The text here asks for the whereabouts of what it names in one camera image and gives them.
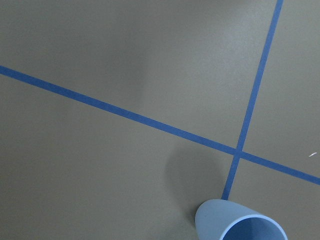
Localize light blue plastic cup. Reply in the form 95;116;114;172
194;199;288;240

